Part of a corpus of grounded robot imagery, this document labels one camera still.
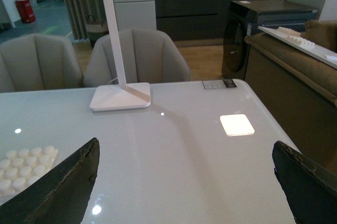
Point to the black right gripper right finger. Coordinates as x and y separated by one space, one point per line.
309 188

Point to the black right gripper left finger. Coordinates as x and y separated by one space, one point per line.
60 196

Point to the white studded base plate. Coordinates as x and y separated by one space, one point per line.
21 168

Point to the olive brown sofa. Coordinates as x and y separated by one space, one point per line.
299 91

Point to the white desk lamp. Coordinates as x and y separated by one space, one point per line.
122 96

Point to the white board on sofa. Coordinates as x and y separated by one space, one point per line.
320 53

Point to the beige chair left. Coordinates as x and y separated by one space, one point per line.
37 62

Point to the black and white table label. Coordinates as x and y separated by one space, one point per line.
219 84

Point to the white studded plate on board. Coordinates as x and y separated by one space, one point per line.
295 37

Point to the black front-load washing machine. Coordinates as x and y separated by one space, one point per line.
244 19

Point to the red barrel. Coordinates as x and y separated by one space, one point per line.
25 11

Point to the dark kitchen counter cabinet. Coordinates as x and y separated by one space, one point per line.
192 10

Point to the woven basket with handles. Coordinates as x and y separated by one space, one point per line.
95 29

